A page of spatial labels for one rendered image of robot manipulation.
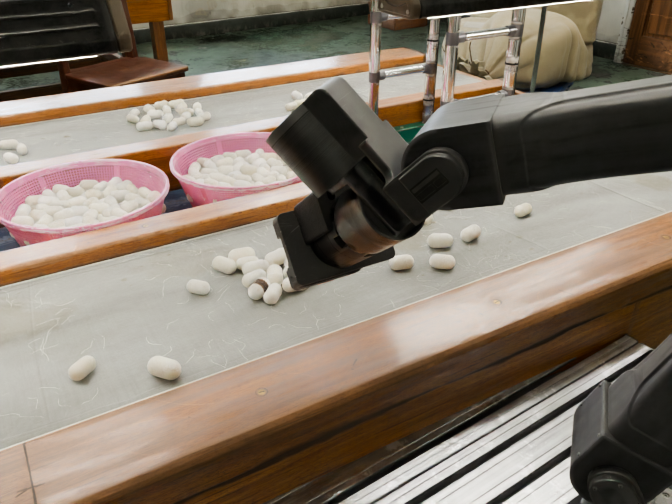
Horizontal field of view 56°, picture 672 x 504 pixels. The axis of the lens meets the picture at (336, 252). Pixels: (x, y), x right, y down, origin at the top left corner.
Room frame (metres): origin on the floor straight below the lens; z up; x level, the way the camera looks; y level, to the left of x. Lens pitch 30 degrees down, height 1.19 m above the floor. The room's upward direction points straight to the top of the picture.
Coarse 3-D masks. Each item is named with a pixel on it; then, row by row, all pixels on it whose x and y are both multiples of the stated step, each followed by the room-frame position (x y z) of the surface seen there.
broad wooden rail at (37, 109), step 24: (408, 48) 1.95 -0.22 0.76; (240, 72) 1.67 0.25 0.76; (264, 72) 1.67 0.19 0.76; (288, 72) 1.67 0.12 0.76; (312, 72) 1.68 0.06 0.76; (336, 72) 1.72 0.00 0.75; (360, 72) 1.76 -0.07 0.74; (48, 96) 1.45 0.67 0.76; (72, 96) 1.45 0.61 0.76; (96, 96) 1.45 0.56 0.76; (120, 96) 1.45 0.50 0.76; (144, 96) 1.46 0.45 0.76; (168, 96) 1.49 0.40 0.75; (192, 96) 1.52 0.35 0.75; (0, 120) 1.30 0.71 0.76; (24, 120) 1.33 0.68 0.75
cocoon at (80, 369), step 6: (78, 360) 0.51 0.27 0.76; (84, 360) 0.51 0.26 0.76; (90, 360) 0.52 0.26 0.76; (72, 366) 0.51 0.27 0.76; (78, 366) 0.51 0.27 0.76; (84, 366) 0.51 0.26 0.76; (90, 366) 0.51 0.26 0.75; (72, 372) 0.50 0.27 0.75; (78, 372) 0.50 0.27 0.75; (84, 372) 0.50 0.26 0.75; (72, 378) 0.50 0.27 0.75; (78, 378) 0.50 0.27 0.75
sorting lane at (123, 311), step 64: (576, 192) 0.97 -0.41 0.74; (640, 192) 0.97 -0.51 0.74; (128, 256) 0.76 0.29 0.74; (192, 256) 0.76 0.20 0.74; (256, 256) 0.76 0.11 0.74; (512, 256) 0.76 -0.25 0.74; (0, 320) 0.61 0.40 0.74; (64, 320) 0.61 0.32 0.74; (128, 320) 0.61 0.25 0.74; (192, 320) 0.61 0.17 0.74; (256, 320) 0.61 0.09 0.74; (320, 320) 0.61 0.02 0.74; (0, 384) 0.50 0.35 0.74; (64, 384) 0.50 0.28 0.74; (128, 384) 0.50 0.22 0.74; (0, 448) 0.41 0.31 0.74
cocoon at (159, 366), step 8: (152, 360) 0.51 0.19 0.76; (160, 360) 0.51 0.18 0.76; (168, 360) 0.51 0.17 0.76; (152, 368) 0.50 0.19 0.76; (160, 368) 0.50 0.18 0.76; (168, 368) 0.50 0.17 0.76; (176, 368) 0.50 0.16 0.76; (160, 376) 0.50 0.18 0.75; (168, 376) 0.50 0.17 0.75; (176, 376) 0.50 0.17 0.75
